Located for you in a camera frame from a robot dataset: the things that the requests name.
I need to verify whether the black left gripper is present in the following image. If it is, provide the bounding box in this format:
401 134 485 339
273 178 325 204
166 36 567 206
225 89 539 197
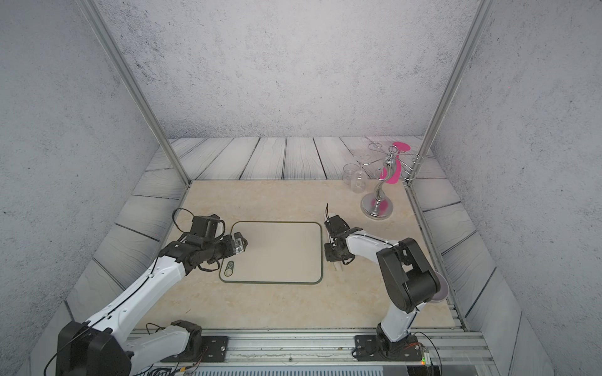
202 230 250 263

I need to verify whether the white green-rimmed cutting board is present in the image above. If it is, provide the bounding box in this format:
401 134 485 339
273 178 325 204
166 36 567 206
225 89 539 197
219 221 323 285

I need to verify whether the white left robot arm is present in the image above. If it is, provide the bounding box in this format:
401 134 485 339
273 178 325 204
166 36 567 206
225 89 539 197
51 215 248 375

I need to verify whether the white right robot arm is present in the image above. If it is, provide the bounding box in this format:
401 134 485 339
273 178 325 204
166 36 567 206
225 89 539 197
325 216 441 354

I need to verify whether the clear wine glass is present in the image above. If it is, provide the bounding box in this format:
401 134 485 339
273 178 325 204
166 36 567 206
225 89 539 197
350 169 368 194

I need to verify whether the clear drinking glass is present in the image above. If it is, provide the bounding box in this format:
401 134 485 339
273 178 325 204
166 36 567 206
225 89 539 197
343 163 360 186

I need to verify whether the chrome pink glass holder stand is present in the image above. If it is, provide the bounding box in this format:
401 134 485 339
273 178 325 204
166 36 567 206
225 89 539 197
361 141 415 220

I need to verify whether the lilac plastic bowl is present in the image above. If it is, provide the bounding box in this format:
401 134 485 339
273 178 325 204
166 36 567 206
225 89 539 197
431 272 450 302

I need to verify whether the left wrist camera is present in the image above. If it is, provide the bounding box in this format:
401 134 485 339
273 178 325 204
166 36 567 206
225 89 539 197
233 233 248 255

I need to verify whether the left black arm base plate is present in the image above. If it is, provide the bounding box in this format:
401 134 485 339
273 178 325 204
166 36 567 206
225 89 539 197
171 335 229 363

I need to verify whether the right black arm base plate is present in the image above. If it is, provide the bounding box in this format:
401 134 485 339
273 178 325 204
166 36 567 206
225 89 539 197
351 335 424 363

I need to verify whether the aluminium front rail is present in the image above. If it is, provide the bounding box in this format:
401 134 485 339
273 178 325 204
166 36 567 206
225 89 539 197
203 328 499 375

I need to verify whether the left aluminium frame post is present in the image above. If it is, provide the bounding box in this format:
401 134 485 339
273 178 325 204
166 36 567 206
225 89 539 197
77 0 192 188

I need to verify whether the aluminium frame post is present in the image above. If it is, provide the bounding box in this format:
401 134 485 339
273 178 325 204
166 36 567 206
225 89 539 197
404 0 495 186
77 0 192 188

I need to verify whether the right aluminium frame post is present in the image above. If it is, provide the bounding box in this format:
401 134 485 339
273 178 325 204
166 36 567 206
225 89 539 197
404 0 495 186

